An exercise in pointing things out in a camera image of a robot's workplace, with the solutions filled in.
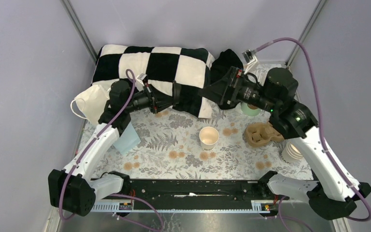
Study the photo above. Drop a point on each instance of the black white checkered pillow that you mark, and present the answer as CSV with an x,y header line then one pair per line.
x,y
163,65

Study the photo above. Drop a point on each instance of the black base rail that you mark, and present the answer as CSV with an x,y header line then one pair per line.
x,y
183,194

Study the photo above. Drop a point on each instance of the white paper coffee cup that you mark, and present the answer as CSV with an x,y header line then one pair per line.
x,y
208,137

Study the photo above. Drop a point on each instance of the light blue napkin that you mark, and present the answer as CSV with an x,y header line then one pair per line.
x,y
127,141

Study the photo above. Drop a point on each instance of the stack of paper cups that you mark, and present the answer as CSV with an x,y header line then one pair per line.
x,y
290,153

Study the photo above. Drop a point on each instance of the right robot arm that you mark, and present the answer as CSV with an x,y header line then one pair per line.
x,y
335,192

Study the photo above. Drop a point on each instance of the white paper bag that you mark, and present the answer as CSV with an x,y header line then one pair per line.
x,y
89,104

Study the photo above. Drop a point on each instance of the brown cardboard cup carrier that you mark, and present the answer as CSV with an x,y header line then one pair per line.
x,y
260,134

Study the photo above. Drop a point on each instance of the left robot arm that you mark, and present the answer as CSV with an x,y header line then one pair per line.
x,y
71,188

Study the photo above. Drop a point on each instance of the green straw holder cup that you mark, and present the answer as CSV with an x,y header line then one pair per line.
x,y
249,110

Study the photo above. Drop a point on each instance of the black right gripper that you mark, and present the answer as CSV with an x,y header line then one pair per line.
x,y
225,90

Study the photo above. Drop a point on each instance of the black cloth bundle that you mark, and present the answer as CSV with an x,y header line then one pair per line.
x,y
223,63

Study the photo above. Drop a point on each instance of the floral table mat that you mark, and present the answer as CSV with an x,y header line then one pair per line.
x,y
170,149

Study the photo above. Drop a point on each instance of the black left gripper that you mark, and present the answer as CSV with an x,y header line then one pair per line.
x,y
159,100

